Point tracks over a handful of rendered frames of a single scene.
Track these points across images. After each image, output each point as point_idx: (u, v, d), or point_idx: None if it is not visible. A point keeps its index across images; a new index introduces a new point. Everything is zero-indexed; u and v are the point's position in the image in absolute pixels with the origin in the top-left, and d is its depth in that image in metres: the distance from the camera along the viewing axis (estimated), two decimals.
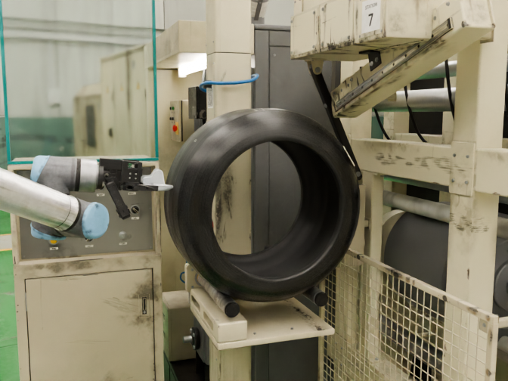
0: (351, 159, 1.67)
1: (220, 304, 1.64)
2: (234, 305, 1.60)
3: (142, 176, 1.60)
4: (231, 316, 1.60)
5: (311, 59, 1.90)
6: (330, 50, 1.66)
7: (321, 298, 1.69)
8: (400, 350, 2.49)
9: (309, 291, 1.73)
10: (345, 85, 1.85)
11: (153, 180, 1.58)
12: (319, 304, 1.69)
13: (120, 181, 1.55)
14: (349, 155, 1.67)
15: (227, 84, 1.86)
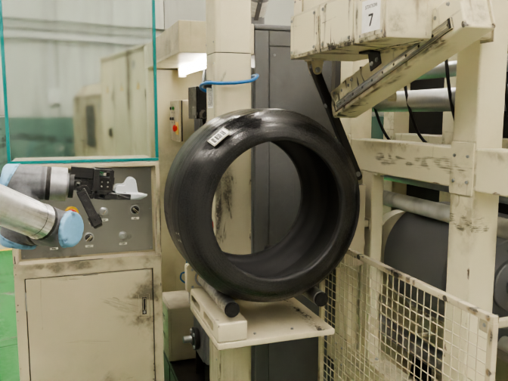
0: (223, 135, 1.53)
1: None
2: (233, 315, 1.60)
3: (115, 184, 1.58)
4: (231, 305, 1.60)
5: (311, 59, 1.90)
6: (330, 50, 1.66)
7: (322, 300, 1.69)
8: (400, 350, 2.49)
9: None
10: (345, 85, 1.85)
11: (126, 188, 1.56)
12: (323, 295, 1.69)
13: (92, 190, 1.53)
14: (219, 138, 1.53)
15: (227, 84, 1.86)
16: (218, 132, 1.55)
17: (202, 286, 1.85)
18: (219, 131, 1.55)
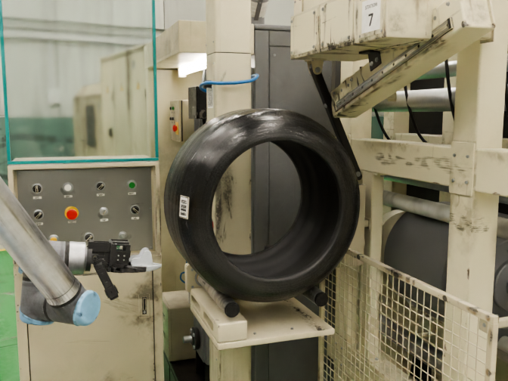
0: (186, 205, 1.52)
1: (222, 299, 1.64)
2: (236, 307, 1.60)
3: (131, 255, 1.62)
4: (228, 314, 1.60)
5: (311, 59, 1.90)
6: (330, 50, 1.66)
7: (322, 298, 1.69)
8: (400, 350, 2.49)
9: (313, 288, 1.73)
10: (345, 85, 1.85)
11: (141, 261, 1.60)
12: (317, 302, 1.69)
13: (109, 263, 1.57)
14: (185, 209, 1.53)
15: (227, 84, 1.86)
16: (181, 203, 1.54)
17: None
18: (181, 202, 1.54)
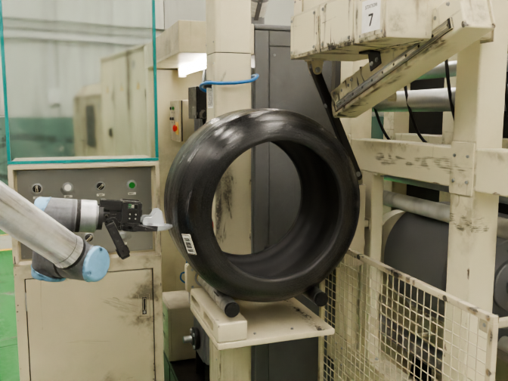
0: (190, 242, 1.54)
1: (221, 308, 1.64)
2: (230, 305, 1.60)
3: (142, 215, 1.62)
4: (235, 314, 1.61)
5: (311, 59, 1.90)
6: (330, 50, 1.66)
7: (321, 299, 1.69)
8: (400, 350, 2.49)
9: (308, 295, 1.73)
10: (345, 85, 1.85)
11: (153, 220, 1.59)
12: (322, 304, 1.69)
13: (120, 222, 1.57)
14: (190, 246, 1.54)
15: (227, 84, 1.86)
16: (184, 241, 1.56)
17: None
18: (184, 240, 1.56)
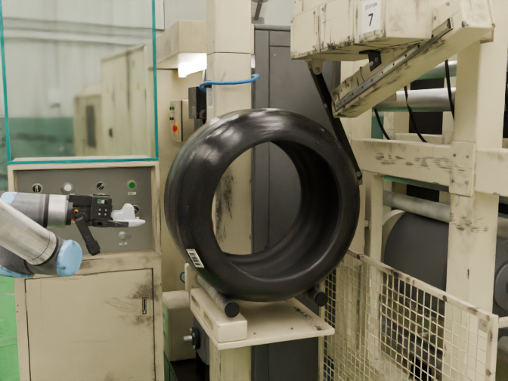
0: (196, 256, 1.55)
1: (228, 297, 1.65)
2: (237, 311, 1.61)
3: (113, 211, 1.59)
4: (227, 311, 1.60)
5: (311, 59, 1.90)
6: (330, 50, 1.66)
7: (323, 299, 1.69)
8: (400, 350, 2.49)
9: (318, 288, 1.74)
10: (345, 85, 1.85)
11: (124, 215, 1.56)
12: (317, 298, 1.69)
13: (90, 218, 1.54)
14: (196, 259, 1.55)
15: (227, 84, 1.86)
16: (190, 256, 1.57)
17: None
18: (190, 255, 1.57)
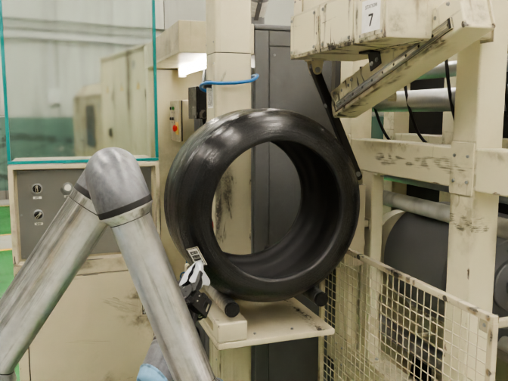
0: (198, 254, 1.56)
1: (228, 297, 1.65)
2: (237, 311, 1.61)
3: (199, 289, 1.51)
4: (227, 311, 1.60)
5: (311, 59, 1.90)
6: (330, 50, 1.66)
7: (323, 299, 1.69)
8: (400, 350, 2.49)
9: (318, 288, 1.74)
10: (345, 85, 1.85)
11: None
12: (317, 298, 1.69)
13: None
14: (199, 258, 1.56)
15: (227, 84, 1.86)
16: (191, 255, 1.57)
17: None
18: (190, 254, 1.57)
